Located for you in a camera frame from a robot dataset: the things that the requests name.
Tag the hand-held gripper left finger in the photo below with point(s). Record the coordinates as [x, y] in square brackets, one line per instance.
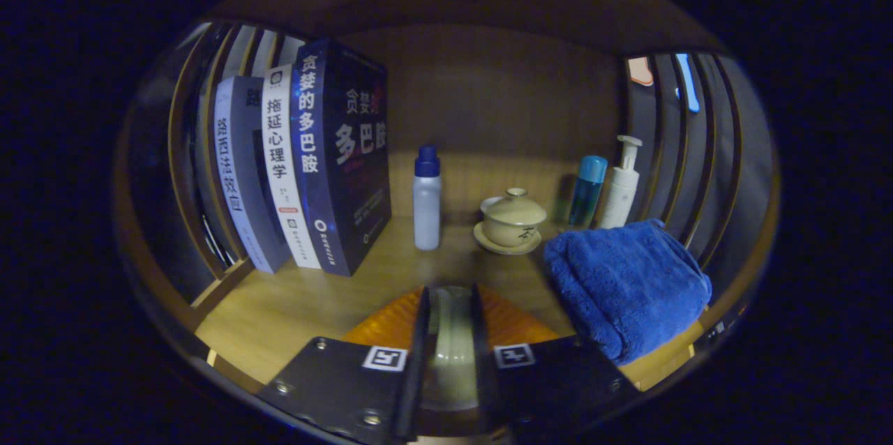
[349, 389]

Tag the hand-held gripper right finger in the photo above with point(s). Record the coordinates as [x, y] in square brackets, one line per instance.
[558, 389]

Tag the cream brush with fluffy base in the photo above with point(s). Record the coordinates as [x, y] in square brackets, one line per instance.
[453, 333]

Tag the wooden countertop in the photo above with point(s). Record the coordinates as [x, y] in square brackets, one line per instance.
[314, 298]

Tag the wooden cabinet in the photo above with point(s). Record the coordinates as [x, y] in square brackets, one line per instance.
[502, 96]

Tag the blue folded towel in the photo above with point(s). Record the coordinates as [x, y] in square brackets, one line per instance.
[628, 284]

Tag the beige lidded teacup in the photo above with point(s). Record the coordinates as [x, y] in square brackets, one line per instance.
[513, 222]

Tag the white bottle blue cap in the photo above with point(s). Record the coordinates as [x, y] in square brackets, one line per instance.
[427, 211]

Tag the teal bottle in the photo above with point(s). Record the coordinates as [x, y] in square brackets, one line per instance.
[586, 194]

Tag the white pump bottle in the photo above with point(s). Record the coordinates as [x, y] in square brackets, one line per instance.
[619, 194]

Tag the white book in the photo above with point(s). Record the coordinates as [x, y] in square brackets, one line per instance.
[282, 166]

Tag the dark blue book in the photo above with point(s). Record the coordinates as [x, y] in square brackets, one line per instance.
[349, 152]

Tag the light blue book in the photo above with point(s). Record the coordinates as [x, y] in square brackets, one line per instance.
[241, 173]

